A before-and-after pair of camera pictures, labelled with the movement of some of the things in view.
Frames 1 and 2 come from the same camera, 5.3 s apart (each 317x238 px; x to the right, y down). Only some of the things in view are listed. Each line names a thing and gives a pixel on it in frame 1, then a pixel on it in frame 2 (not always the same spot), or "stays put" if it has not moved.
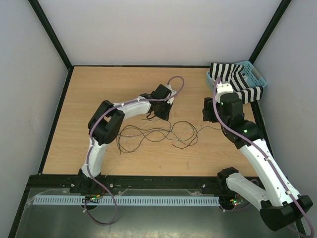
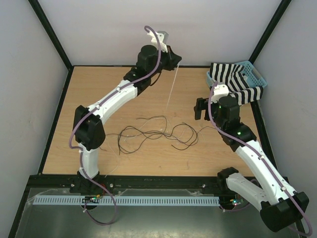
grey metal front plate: [227, 220] stays put
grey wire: [171, 132] → [159, 134]
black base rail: [126, 182] stays put
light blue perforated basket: [252, 77] stays put
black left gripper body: [162, 111] → [166, 60]
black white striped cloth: [232, 74] stays put
